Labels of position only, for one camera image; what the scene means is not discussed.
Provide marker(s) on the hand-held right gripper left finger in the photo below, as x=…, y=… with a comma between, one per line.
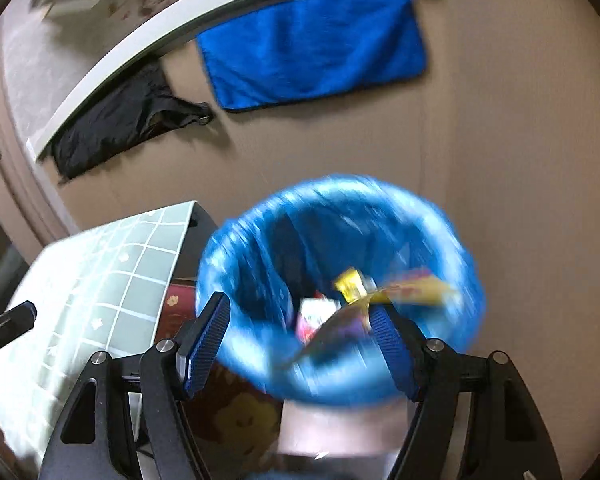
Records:
x=207, y=350

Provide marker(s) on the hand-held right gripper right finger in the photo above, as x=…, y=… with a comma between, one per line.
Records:
x=392, y=355

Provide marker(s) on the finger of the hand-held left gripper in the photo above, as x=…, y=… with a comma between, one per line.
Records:
x=10, y=322

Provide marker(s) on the yellow and red snack packet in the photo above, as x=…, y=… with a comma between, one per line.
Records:
x=420, y=292

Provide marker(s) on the yellow snack wrapper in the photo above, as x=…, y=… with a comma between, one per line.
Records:
x=352, y=285

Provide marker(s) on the colourful pink snack packet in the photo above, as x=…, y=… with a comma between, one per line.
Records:
x=315, y=317

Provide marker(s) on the white trash bin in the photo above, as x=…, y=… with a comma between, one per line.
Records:
x=330, y=430

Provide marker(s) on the red patterned floor mat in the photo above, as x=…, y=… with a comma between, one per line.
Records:
x=230, y=410

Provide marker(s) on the green checked tablecloth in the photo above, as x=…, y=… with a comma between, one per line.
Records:
x=105, y=280

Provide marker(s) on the black cloth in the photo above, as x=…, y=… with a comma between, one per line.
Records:
x=110, y=125

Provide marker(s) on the blue towel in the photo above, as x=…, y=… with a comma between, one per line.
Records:
x=310, y=45

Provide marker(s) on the white countertop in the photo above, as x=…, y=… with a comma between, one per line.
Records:
x=240, y=5

